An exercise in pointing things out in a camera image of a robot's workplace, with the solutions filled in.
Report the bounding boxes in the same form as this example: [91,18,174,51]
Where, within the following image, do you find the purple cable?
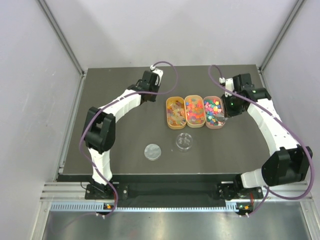
[208,64,314,218]
[78,61,179,218]

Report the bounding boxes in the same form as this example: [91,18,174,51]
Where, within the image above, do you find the clear round lid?
[144,143,162,161]

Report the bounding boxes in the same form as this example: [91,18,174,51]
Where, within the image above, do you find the left aluminium frame post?
[36,0,87,76]

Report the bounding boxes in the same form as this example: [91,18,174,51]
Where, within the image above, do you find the right aluminium frame post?
[259,0,307,73]

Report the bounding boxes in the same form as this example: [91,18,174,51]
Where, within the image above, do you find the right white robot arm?
[219,73,313,198]

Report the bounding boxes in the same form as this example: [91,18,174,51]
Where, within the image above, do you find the grey slotted cable duct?
[49,201,253,213]

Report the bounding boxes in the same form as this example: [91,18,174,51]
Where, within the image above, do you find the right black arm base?
[217,174,264,201]

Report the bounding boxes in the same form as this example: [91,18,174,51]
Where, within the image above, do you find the orange tray yellow gummies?
[165,96,187,130]

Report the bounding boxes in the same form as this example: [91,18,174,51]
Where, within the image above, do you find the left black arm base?
[80,182,117,201]

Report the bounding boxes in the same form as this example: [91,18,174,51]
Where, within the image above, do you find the aluminium front rail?
[39,181,313,203]

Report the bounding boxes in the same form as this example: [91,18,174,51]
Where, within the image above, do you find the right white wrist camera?
[219,77,235,98]

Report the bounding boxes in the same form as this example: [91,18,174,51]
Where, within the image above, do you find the silver metal scoop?
[213,112,226,125]

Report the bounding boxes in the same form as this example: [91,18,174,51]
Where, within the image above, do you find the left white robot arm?
[83,68,164,199]

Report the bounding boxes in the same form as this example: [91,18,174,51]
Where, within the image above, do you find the black base crossbar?
[115,182,220,200]

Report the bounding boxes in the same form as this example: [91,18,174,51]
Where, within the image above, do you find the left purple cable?
[78,61,179,218]

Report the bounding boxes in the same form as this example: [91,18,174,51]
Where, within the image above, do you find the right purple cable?
[208,64,314,218]

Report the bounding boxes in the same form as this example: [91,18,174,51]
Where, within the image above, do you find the clear round jar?
[175,132,193,152]

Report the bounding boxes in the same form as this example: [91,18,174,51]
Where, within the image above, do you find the aluminium frame post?
[259,0,307,73]
[36,0,87,76]

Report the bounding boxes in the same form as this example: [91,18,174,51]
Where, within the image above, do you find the pink tray colourful candies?
[203,96,225,130]

